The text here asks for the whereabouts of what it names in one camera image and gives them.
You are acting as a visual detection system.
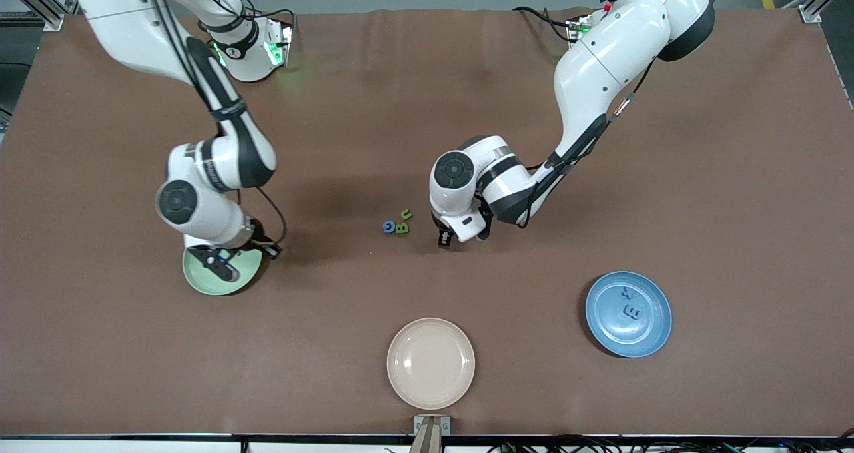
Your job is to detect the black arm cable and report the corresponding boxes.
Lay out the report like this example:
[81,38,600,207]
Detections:
[517,56,661,230]
[137,0,289,247]

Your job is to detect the beige plate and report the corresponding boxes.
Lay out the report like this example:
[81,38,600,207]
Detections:
[386,317,476,411]

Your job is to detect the black base cable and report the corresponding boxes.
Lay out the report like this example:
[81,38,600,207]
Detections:
[512,5,581,43]

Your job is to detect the brown table cover mat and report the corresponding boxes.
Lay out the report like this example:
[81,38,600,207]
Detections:
[0,7,854,437]

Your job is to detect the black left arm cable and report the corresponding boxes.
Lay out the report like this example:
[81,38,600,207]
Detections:
[517,56,661,230]

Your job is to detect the blue plate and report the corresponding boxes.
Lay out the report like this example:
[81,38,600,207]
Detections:
[585,270,673,359]

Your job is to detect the light green plate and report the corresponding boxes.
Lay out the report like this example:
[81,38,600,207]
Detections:
[182,243,264,297]

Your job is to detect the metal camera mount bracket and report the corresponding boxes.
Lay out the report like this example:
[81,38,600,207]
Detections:
[413,414,452,453]

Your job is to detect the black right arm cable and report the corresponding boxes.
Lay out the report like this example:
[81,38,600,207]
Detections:
[137,0,289,247]

